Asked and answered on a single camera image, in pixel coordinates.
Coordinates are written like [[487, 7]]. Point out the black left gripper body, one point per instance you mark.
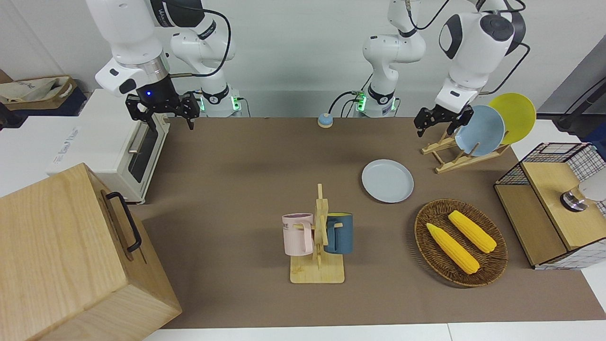
[[442, 115]]

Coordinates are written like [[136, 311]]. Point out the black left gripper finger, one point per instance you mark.
[[463, 117], [420, 122]]

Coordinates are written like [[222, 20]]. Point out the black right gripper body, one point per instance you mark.
[[156, 92]]

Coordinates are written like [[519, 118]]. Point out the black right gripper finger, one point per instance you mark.
[[137, 108], [190, 109]]

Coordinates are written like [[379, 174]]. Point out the gray round plate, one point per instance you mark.
[[387, 181]]

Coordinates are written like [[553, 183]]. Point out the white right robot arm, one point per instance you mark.
[[128, 38]]

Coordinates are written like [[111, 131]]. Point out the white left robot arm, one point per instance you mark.
[[473, 47]]

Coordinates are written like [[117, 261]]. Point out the light blue plate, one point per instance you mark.
[[480, 130]]

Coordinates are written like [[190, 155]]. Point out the wooden plate rack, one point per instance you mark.
[[457, 163]]

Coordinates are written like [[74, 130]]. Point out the yellow plate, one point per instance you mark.
[[518, 116]]

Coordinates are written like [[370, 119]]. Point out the white toaster oven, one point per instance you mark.
[[94, 142]]

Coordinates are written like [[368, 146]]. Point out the brown table mat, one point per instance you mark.
[[236, 189]]

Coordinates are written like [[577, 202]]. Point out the small blue call bell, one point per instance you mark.
[[325, 121]]

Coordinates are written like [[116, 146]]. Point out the beige tote bag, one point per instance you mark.
[[33, 90]]

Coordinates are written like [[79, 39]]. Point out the black tripod stand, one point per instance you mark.
[[575, 118]]

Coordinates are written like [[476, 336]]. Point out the yellow corn cob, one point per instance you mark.
[[452, 248], [472, 231]]

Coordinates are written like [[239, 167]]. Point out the brown wicker basket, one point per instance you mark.
[[428, 246]]

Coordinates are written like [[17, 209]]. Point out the dark blue mug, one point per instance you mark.
[[342, 234]]

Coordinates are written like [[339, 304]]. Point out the pink mug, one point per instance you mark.
[[296, 234]]

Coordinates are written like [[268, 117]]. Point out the wooden mug stand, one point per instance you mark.
[[316, 274]]

